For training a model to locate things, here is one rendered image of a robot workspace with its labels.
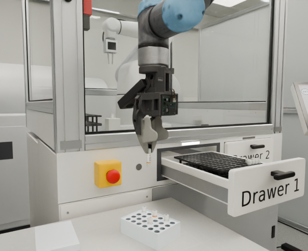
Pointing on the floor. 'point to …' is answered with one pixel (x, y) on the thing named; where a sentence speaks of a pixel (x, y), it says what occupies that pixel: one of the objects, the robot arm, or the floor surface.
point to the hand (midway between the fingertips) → (147, 147)
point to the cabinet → (107, 201)
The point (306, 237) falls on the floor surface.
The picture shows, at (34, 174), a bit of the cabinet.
